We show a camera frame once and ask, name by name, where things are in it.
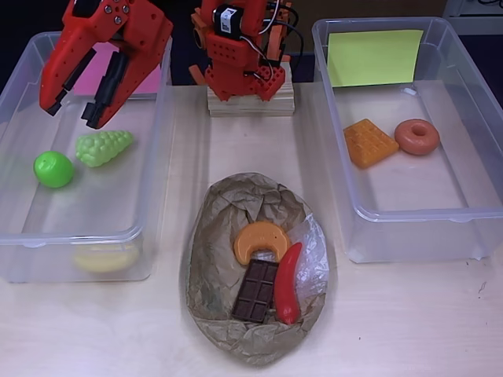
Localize brown toy doughnut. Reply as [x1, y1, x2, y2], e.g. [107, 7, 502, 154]
[394, 119, 440, 156]

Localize orange table clamp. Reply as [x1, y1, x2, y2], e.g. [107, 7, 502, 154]
[265, 21, 292, 66]
[187, 7, 215, 86]

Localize red toy chili pepper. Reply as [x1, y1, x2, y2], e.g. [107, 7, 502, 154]
[274, 242, 303, 325]

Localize yellow-green paper label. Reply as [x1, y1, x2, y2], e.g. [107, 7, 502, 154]
[327, 29, 425, 88]

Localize black base cables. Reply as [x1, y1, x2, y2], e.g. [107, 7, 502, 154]
[239, 22, 306, 79]

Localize crumpled brown paper bag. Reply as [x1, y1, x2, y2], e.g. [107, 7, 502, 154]
[182, 171, 329, 368]

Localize pink paper label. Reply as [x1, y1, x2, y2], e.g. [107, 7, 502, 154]
[72, 41, 162, 95]

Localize wooden base block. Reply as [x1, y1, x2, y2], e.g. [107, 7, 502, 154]
[207, 62, 296, 118]

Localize clear plastic bin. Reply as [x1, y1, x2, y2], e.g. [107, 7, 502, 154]
[0, 27, 174, 284]
[312, 16, 503, 264]

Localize brown toy chocolate bar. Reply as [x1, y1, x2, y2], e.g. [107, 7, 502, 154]
[231, 258, 280, 325]

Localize yellow toy banana bunch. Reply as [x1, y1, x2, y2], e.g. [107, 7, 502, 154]
[73, 245, 141, 274]

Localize orange toy croissant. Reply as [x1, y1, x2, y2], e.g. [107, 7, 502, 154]
[233, 220, 292, 265]

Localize orange toy waffle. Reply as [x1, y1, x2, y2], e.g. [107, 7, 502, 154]
[343, 118, 400, 170]

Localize green toy apple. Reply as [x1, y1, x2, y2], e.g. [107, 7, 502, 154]
[33, 150, 75, 189]

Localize pale green toy grapes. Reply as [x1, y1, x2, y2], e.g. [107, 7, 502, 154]
[75, 129, 136, 169]

